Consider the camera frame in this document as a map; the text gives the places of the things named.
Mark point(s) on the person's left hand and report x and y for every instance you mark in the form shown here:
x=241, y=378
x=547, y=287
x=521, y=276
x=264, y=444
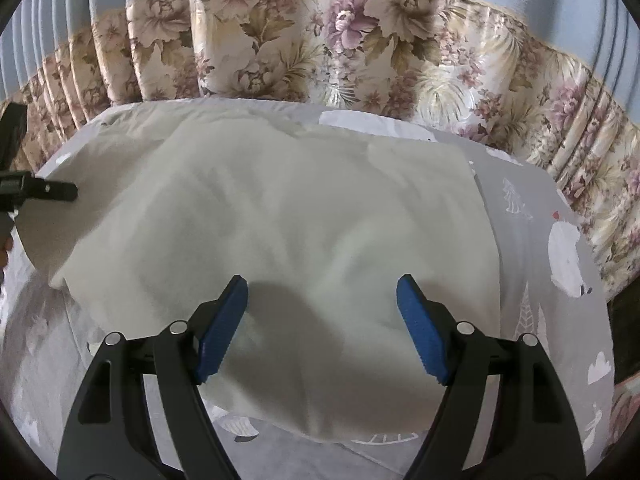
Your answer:
x=4, y=252

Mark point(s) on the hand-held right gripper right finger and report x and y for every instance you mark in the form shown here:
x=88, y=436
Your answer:
x=420, y=330

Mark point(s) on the grey printed bed sheet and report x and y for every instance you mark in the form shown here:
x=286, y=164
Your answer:
x=540, y=200

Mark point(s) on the blue curtain with floral border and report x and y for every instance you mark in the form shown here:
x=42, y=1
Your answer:
x=350, y=35

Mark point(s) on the beige hooded jacket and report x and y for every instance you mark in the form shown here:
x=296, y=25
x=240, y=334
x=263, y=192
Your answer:
x=300, y=210

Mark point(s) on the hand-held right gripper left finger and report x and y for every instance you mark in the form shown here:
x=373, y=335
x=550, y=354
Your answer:
x=222, y=330

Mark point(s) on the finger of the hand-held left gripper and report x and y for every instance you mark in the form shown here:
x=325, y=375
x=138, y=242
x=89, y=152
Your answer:
x=50, y=191

